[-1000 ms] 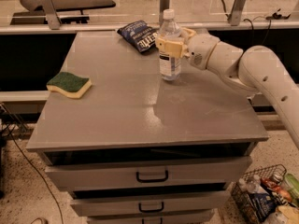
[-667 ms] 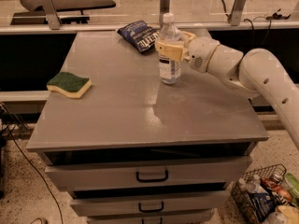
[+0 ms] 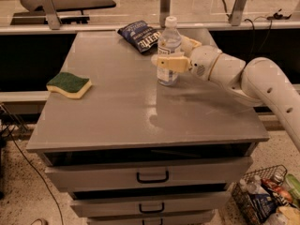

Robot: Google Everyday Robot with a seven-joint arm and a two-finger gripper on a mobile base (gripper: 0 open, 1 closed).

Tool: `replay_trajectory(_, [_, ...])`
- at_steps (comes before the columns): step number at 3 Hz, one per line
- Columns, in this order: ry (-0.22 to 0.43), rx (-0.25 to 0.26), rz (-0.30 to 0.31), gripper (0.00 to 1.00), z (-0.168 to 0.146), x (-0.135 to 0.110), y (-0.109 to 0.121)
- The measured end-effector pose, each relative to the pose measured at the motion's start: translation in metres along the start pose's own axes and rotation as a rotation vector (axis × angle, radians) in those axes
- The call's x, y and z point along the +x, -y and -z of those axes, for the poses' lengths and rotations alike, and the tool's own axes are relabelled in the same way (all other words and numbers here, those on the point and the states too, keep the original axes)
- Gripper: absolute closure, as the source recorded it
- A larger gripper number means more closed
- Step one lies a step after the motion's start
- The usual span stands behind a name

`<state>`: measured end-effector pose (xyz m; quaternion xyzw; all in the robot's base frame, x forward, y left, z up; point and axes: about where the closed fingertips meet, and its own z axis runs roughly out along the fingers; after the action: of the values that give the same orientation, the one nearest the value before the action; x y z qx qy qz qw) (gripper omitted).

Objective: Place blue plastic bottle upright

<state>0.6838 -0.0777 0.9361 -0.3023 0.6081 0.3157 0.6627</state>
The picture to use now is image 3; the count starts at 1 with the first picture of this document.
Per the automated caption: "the top drawer black handle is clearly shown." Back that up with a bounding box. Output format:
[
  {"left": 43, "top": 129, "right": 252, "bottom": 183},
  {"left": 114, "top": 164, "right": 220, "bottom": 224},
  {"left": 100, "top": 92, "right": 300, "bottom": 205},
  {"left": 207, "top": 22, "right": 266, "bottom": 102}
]
[{"left": 136, "top": 171, "right": 170, "bottom": 184}]

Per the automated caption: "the blue chip bag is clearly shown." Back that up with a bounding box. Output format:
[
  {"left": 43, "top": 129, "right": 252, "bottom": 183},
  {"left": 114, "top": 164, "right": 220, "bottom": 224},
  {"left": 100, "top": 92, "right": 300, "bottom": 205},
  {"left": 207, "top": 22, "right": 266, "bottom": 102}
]
[{"left": 117, "top": 21, "right": 160, "bottom": 53}]

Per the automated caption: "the grey drawer cabinet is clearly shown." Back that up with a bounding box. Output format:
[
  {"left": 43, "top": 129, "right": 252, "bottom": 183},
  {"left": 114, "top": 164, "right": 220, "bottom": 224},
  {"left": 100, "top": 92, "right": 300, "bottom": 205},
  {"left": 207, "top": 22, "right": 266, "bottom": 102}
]
[{"left": 27, "top": 32, "right": 268, "bottom": 225}]

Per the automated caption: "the black floor cable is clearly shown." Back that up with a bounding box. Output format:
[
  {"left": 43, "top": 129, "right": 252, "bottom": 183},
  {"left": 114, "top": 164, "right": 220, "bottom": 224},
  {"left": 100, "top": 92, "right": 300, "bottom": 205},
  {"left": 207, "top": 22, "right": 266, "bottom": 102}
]
[{"left": 0, "top": 103, "right": 65, "bottom": 225}]

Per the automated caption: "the green yellow sponge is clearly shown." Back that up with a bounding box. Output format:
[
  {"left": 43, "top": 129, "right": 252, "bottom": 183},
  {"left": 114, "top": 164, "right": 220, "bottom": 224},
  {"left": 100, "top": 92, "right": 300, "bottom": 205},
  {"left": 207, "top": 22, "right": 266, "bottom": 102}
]
[{"left": 46, "top": 72, "right": 92, "bottom": 99}]

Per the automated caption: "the middle drawer black handle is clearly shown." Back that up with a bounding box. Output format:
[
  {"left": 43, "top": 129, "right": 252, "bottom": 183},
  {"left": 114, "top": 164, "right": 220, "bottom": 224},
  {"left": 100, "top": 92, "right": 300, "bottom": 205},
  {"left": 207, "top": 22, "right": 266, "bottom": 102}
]
[{"left": 139, "top": 202, "right": 165, "bottom": 214}]

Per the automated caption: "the right metal bracket post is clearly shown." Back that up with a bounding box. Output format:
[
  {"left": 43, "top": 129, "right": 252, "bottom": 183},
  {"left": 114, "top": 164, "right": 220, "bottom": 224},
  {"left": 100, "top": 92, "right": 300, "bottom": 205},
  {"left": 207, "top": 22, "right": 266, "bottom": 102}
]
[{"left": 229, "top": 0, "right": 247, "bottom": 26}]

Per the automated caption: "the middle metal bracket post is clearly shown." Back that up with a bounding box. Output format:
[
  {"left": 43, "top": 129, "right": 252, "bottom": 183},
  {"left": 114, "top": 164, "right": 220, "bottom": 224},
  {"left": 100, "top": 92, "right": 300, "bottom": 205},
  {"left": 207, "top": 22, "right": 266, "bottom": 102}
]
[{"left": 159, "top": 0, "right": 171, "bottom": 27}]

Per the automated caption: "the left metal bracket post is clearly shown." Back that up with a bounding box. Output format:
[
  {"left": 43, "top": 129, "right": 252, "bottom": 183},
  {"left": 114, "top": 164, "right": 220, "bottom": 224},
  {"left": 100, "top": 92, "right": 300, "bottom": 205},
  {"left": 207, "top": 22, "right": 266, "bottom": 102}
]
[{"left": 40, "top": 0, "right": 61, "bottom": 30}]

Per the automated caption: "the drawer black handle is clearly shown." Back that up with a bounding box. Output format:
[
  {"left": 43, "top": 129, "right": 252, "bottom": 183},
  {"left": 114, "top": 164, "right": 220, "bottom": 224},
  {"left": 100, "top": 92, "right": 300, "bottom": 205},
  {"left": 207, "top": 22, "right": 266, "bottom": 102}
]
[
  {"left": 136, "top": 171, "right": 170, "bottom": 184},
  {"left": 139, "top": 202, "right": 165, "bottom": 214},
  {"left": 142, "top": 217, "right": 164, "bottom": 225}
]

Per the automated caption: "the wire basket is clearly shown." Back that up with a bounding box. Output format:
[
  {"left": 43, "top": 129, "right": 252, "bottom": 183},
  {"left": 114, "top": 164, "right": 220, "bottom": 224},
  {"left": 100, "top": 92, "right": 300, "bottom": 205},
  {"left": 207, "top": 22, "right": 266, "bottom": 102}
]
[{"left": 232, "top": 165, "right": 290, "bottom": 225}]

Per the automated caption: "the metal bracket post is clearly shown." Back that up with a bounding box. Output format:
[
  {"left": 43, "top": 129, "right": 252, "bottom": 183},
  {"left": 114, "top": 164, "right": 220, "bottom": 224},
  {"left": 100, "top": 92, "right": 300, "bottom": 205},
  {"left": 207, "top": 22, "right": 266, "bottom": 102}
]
[
  {"left": 159, "top": 0, "right": 171, "bottom": 27},
  {"left": 40, "top": 0, "right": 61, "bottom": 30},
  {"left": 229, "top": 0, "right": 247, "bottom": 26}
]

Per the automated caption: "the bottom drawer black handle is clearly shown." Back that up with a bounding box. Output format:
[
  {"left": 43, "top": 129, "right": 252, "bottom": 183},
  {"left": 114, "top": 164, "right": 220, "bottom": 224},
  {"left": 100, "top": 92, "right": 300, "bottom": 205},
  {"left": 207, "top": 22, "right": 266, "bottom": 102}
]
[{"left": 142, "top": 217, "right": 164, "bottom": 225}]

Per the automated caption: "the red snack pack in basket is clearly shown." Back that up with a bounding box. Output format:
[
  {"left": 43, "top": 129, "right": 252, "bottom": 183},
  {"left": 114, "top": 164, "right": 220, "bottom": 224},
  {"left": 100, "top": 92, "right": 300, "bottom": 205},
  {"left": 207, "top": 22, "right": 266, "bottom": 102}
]
[{"left": 262, "top": 178, "right": 293, "bottom": 203}]

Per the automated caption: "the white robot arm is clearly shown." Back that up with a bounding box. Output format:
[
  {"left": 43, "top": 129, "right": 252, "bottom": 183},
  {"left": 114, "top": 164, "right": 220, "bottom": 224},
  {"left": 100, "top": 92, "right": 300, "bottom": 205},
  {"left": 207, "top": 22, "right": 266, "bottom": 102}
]
[{"left": 151, "top": 37, "right": 300, "bottom": 150}]

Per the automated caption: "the water bottle in basket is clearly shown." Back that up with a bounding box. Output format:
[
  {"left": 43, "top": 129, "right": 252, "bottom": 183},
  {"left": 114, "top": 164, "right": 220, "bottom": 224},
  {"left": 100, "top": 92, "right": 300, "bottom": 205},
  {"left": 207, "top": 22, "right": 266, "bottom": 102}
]
[{"left": 247, "top": 175, "right": 278, "bottom": 220}]

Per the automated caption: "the green bottle in basket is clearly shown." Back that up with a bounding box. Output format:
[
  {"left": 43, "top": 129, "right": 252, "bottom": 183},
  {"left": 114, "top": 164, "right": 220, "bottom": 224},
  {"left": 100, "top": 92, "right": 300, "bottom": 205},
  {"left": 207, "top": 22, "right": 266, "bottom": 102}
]
[{"left": 283, "top": 173, "right": 300, "bottom": 206}]

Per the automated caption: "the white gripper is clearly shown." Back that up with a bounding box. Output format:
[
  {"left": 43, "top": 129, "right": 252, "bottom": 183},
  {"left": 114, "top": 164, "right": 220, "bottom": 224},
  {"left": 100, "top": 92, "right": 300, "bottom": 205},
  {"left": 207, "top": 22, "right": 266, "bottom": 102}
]
[{"left": 151, "top": 36, "right": 222, "bottom": 81}]

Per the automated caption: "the clear blue-label plastic bottle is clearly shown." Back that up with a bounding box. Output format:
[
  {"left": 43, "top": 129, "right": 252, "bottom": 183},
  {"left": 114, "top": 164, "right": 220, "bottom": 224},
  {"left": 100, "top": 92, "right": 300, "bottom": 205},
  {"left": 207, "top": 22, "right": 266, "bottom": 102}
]
[{"left": 157, "top": 16, "right": 182, "bottom": 86}]

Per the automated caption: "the black office chair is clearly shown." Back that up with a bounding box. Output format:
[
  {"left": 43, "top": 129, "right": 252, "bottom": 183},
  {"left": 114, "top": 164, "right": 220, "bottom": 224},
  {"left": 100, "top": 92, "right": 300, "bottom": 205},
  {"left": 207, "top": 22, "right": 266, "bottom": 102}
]
[{"left": 10, "top": 0, "right": 116, "bottom": 25}]

